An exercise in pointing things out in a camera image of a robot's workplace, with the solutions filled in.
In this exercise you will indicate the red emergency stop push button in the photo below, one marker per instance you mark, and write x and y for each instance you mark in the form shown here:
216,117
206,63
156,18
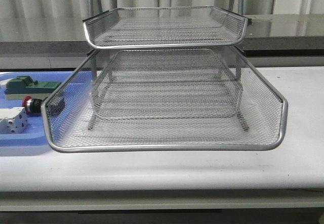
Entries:
33,106

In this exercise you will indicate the blue plastic tray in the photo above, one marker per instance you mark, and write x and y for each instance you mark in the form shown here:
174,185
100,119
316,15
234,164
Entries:
41,107

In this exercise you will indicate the green terminal block component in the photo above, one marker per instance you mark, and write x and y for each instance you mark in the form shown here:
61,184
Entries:
22,86

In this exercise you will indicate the white circuit breaker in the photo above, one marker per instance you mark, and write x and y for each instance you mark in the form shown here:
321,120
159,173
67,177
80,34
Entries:
13,120

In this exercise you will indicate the silver rack frame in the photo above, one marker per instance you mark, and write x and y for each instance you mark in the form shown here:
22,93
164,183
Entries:
164,51

